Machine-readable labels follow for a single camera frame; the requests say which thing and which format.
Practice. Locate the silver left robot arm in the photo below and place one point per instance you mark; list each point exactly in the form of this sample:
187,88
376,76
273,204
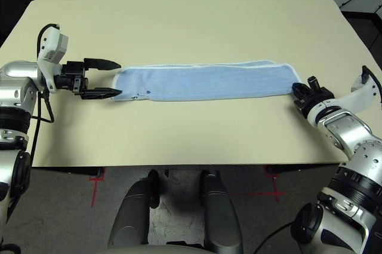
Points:
15,92

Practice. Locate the dark cabinet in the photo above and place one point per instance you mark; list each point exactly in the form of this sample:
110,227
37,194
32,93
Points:
364,36

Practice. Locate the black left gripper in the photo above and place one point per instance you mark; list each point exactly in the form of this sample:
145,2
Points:
71,79

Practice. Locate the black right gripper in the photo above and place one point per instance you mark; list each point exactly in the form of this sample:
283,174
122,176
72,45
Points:
316,98

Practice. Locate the black foam floor mat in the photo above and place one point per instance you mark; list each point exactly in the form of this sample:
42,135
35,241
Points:
12,12

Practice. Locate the grey robot waist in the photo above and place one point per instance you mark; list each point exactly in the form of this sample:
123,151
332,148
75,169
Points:
170,249

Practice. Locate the light blue terry towel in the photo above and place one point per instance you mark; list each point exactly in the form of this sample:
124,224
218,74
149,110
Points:
209,83

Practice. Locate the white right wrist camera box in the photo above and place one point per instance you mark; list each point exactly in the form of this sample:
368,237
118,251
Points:
368,86

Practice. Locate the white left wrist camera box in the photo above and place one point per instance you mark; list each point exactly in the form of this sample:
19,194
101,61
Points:
53,46

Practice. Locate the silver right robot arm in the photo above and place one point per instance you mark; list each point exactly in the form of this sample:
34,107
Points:
352,152

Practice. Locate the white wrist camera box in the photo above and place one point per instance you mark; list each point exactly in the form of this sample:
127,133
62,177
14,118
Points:
53,46
368,86

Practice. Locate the black table foot bar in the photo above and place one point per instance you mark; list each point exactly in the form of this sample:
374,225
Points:
77,171
298,168

